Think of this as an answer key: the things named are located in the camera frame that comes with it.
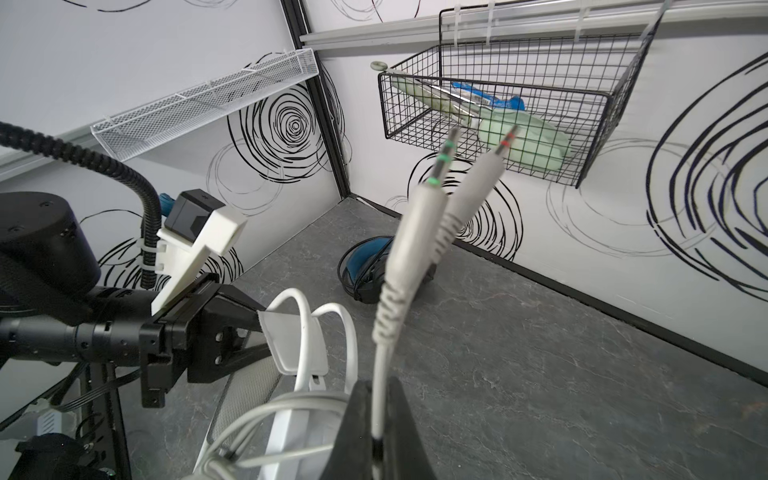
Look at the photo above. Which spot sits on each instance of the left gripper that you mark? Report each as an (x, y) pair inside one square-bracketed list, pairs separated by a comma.
[(192, 337)]

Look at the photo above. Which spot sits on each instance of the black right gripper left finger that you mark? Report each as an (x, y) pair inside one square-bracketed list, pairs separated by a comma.
[(352, 455)]

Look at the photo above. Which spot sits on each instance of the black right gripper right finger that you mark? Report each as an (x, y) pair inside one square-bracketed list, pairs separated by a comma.
[(403, 453)]

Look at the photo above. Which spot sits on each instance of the white headphones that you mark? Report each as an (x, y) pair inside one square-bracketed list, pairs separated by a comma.
[(276, 418)]

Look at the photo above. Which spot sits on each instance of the black blue gaming headset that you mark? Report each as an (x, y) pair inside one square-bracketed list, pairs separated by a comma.
[(361, 269)]

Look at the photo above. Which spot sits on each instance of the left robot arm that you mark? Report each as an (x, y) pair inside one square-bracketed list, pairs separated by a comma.
[(54, 310)]

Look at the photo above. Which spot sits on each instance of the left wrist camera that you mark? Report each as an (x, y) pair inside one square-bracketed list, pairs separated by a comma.
[(198, 226)]

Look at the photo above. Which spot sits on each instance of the white mesh wall tray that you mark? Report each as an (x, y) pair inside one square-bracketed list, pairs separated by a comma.
[(134, 132)]

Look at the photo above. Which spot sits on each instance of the aluminium wall rail left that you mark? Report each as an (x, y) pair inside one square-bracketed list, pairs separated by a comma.
[(23, 150)]

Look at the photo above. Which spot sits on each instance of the aluminium wall rail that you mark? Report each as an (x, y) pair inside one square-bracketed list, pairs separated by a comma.
[(531, 19), (23, 150)]

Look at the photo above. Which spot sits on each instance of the black corner frame post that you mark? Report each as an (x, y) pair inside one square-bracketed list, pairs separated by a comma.
[(298, 27)]

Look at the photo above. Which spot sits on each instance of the items in wire basket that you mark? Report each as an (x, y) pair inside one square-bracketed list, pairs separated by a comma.
[(536, 144)]

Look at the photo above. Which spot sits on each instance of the black wire basket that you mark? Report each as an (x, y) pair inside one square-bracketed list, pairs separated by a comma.
[(565, 95)]

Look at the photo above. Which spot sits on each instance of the aluminium wall rail back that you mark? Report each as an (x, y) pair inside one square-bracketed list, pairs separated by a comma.
[(531, 19)]

